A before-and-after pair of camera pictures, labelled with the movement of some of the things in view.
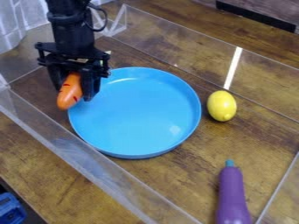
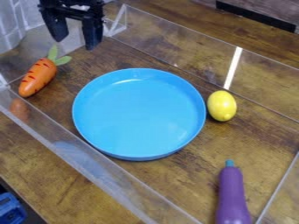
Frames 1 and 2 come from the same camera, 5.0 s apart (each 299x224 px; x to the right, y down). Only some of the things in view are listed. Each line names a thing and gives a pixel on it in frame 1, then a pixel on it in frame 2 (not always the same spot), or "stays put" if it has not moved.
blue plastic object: x=12 y=211 stays put
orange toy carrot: x=69 y=91 → x=41 y=73
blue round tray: x=144 y=114 stays put
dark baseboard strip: x=256 y=17 stays put
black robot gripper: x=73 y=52 → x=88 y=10
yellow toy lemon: x=221 y=106 stays put
